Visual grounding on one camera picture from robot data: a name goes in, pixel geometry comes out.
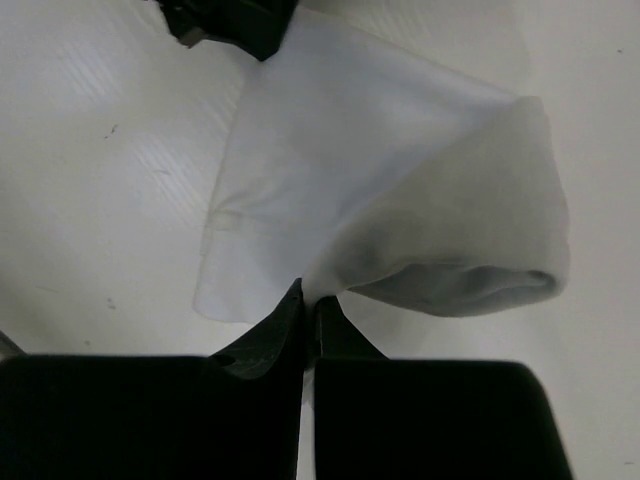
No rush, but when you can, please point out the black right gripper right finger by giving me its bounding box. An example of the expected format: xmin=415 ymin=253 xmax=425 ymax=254
xmin=313 ymin=297 xmax=572 ymax=479

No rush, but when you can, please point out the white skirt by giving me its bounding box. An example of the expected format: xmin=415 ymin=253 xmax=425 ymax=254
xmin=194 ymin=8 xmax=570 ymax=323

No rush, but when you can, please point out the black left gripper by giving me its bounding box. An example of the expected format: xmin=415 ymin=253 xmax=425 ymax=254
xmin=157 ymin=0 xmax=299 ymax=62

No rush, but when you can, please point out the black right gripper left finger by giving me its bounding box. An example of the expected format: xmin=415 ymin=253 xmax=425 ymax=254
xmin=1 ymin=283 xmax=305 ymax=479

